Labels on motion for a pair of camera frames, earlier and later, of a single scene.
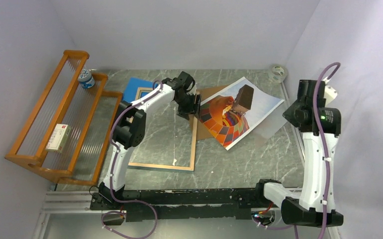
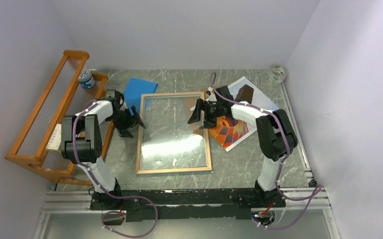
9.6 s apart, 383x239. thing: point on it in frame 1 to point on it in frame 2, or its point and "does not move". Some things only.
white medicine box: (58, 139) does not move
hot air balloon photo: (232, 111) does not move
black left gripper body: (186, 104) to (124, 119)
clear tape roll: (277, 73) does not move
